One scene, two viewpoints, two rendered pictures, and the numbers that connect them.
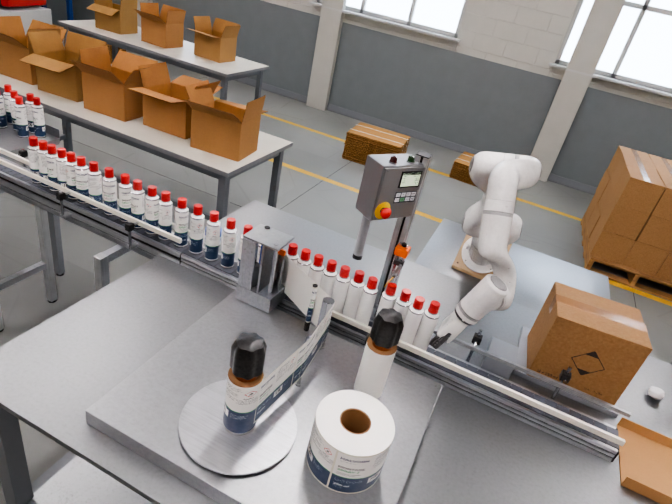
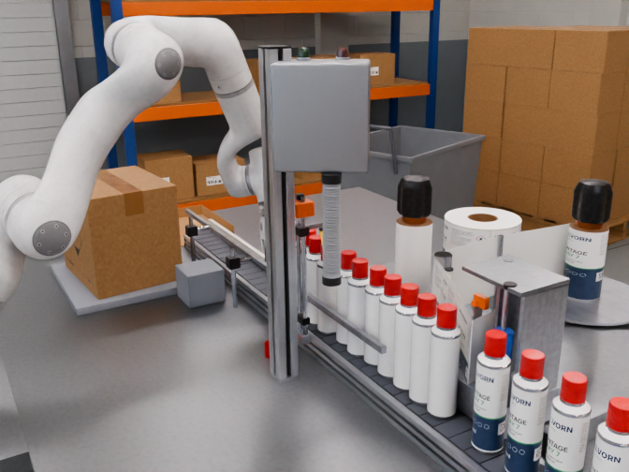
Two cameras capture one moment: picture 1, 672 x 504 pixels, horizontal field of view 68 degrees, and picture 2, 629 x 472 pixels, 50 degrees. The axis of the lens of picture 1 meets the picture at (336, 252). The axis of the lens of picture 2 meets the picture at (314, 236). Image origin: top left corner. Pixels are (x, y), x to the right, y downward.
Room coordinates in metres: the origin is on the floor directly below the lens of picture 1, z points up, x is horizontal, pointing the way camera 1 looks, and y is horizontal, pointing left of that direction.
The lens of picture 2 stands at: (2.45, 0.69, 1.57)
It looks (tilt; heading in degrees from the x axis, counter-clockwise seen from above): 19 degrees down; 222
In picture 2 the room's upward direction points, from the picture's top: 1 degrees counter-clockwise
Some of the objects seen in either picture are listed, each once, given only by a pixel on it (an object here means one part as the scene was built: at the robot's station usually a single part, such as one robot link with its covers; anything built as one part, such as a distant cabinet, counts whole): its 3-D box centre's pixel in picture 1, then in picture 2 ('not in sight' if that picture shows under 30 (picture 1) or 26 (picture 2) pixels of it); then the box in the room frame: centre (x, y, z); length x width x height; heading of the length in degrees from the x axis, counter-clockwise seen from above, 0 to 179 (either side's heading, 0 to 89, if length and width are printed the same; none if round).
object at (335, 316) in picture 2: (463, 343); (259, 262); (1.35, -0.49, 0.96); 1.07 x 0.01 x 0.01; 72
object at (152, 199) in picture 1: (152, 210); not in sight; (1.72, 0.75, 0.98); 0.05 x 0.05 x 0.20
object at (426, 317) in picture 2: (302, 274); (425, 348); (1.51, 0.10, 0.98); 0.05 x 0.05 x 0.20
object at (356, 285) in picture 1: (354, 296); (359, 306); (1.45, -0.10, 0.98); 0.05 x 0.05 x 0.20
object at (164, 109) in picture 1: (179, 101); not in sight; (3.21, 1.22, 0.97); 0.53 x 0.45 x 0.37; 164
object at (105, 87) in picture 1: (119, 84); not in sight; (3.27, 1.65, 0.97); 0.45 x 0.44 x 0.37; 165
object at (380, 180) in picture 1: (390, 187); (322, 114); (1.52, -0.13, 1.38); 0.17 x 0.10 x 0.19; 127
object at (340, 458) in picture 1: (349, 440); (480, 243); (0.86, -0.14, 0.95); 0.20 x 0.20 x 0.14
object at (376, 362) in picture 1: (378, 354); (414, 236); (1.12, -0.19, 1.03); 0.09 x 0.09 x 0.30
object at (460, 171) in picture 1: (482, 172); not in sight; (5.78, -1.49, 0.10); 0.64 x 0.52 x 0.20; 69
